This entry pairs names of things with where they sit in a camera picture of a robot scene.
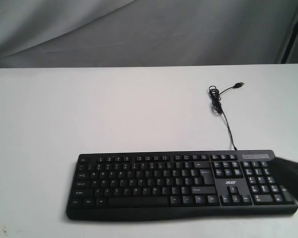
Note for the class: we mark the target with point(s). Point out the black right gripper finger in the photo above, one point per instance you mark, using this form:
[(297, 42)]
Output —
[(285, 173)]

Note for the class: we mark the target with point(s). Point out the black acer keyboard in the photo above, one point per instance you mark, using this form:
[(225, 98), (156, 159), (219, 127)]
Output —
[(153, 186)]

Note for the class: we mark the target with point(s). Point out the black stand pole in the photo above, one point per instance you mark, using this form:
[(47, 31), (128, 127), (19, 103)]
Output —
[(291, 42)]

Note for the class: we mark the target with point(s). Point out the grey backdrop cloth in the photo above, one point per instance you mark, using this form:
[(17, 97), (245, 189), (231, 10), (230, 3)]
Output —
[(126, 33)]

